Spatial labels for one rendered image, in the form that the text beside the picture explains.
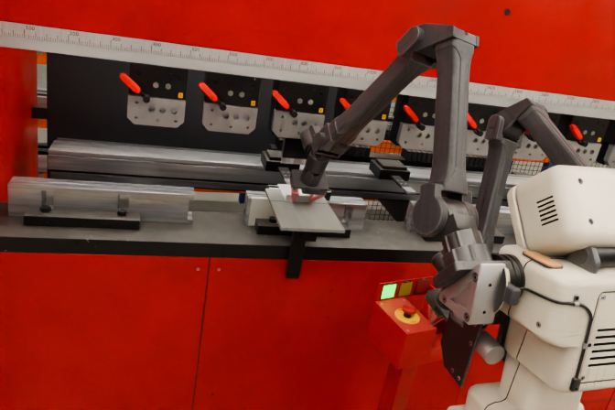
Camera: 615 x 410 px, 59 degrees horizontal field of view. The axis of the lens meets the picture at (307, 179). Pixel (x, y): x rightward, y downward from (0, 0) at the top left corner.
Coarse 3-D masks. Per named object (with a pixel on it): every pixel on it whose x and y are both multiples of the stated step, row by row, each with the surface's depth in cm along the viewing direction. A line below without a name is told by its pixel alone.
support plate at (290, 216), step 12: (276, 192) 164; (276, 204) 156; (288, 204) 157; (300, 204) 158; (312, 204) 160; (324, 204) 161; (276, 216) 148; (288, 216) 149; (300, 216) 151; (312, 216) 152; (324, 216) 153; (336, 216) 155; (288, 228) 143; (300, 228) 144; (312, 228) 145; (324, 228) 146; (336, 228) 147
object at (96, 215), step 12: (24, 216) 145; (36, 216) 146; (48, 216) 147; (60, 216) 148; (72, 216) 149; (84, 216) 150; (96, 216) 151; (108, 216) 152; (132, 216) 155; (108, 228) 152; (120, 228) 153; (132, 228) 153
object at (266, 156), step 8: (264, 152) 191; (272, 152) 188; (280, 152) 190; (264, 160) 186; (272, 160) 184; (280, 160) 185; (264, 168) 185; (272, 168) 184; (280, 168) 183; (288, 168) 186; (296, 168) 186; (288, 176) 178; (288, 184) 171
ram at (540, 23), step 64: (0, 0) 129; (64, 0) 132; (128, 0) 135; (192, 0) 139; (256, 0) 142; (320, 0) 146; (384, 0) 150; (448, 0) 154; (512, 0) 159; (576, 0) 163; (192, 64) 145; (384, 64) 157; (512, 64) 167; (576, 64) 172
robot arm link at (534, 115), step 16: (512, 112) 140; (528, 112) 137; (544, 112) 138; (512, 128) 143; (528, 128) 137; (544, 128) 134; (544, 144) 133; (560, 144) 129; (560, 160) 128; (576, 160) 126
